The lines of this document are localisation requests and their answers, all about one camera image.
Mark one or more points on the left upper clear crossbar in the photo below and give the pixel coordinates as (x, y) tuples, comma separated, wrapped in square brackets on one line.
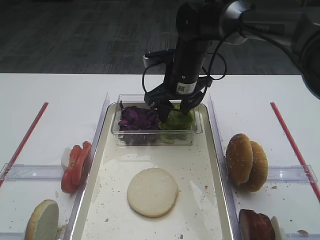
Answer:
[(25, 172)]

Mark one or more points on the rear sesame bun top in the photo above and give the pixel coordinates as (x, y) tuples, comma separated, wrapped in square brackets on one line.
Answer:
[(259, 170)]

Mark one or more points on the right long clear divider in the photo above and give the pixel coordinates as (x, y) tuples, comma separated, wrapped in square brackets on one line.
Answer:
[(231, 212)]

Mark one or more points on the white left tomato support block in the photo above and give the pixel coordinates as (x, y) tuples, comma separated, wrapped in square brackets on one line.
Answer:
[(65, 158)]

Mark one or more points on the long clear divider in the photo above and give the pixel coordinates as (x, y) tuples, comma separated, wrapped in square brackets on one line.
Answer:
[(98, 130), (231, 212)]

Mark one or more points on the brown meat patty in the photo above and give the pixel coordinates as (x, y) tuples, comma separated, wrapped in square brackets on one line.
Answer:
[(255, 226)]

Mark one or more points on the rear tomato slice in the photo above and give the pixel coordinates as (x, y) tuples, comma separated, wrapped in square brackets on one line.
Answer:
[(80, 158)]

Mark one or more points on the front sesame bun top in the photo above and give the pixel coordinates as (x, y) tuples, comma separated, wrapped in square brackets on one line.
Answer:
[(239, 158)]

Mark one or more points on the left long clear divider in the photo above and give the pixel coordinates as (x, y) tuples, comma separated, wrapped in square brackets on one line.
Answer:
[(98, 130)]

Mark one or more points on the right red strip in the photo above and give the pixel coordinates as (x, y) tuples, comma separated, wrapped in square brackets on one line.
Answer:
[(292, 145)]

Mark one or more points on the left red strip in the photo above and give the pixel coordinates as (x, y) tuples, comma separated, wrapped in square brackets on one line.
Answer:
[(23, 142)]

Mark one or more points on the white metal tray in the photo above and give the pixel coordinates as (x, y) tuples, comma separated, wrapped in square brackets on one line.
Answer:
[(101, 210)]

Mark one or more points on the green lettuce in box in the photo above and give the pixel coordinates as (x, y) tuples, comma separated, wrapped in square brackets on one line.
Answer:
[(176, 121)]

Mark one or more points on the tomato slice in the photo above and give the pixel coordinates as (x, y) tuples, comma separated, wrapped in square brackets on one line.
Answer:
[(80, 158), (68, 185)]

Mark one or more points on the upright bun half left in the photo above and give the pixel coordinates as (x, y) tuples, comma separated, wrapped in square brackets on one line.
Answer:
[(43, 222)]

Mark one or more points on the clear plastic salad box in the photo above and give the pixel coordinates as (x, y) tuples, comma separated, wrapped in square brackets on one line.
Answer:
[(138, 100)]

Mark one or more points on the white patty support block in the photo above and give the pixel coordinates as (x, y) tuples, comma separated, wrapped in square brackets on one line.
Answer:
[(279, 232)]

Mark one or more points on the clear crossbar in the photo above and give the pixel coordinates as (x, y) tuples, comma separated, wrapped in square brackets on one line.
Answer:
[(25, 172), (300, 174)]

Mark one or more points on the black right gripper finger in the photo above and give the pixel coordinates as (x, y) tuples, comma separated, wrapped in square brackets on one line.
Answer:
[(185, 106), (164, 108)]

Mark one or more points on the bun bottom on tray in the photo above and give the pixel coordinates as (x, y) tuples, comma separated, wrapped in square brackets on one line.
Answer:
[(152, 192)]

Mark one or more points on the purple cabbage shreds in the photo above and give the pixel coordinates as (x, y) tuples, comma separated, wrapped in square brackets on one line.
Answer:
[(134, 118)]

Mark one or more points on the red strip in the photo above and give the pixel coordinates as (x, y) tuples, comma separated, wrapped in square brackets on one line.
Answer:
[(292, 145), (23, 142)]

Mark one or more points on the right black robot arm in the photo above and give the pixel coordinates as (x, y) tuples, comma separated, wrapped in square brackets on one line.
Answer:
[(232, 22)]

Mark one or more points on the front tomato slice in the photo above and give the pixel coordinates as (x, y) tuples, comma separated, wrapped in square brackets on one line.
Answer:
[(68, 185)]

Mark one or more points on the sesame bun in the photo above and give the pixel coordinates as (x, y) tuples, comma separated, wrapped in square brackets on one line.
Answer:
[(239, 158), (259, 170)]

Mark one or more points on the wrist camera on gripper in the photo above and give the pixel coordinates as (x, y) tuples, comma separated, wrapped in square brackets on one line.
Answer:
[(158, 57)]

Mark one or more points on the right upper clear crossbar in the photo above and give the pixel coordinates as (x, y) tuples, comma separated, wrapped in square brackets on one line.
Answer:
[(300, 174)]

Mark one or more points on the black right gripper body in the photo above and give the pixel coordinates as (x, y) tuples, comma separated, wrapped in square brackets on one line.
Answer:
[(181, 80)]

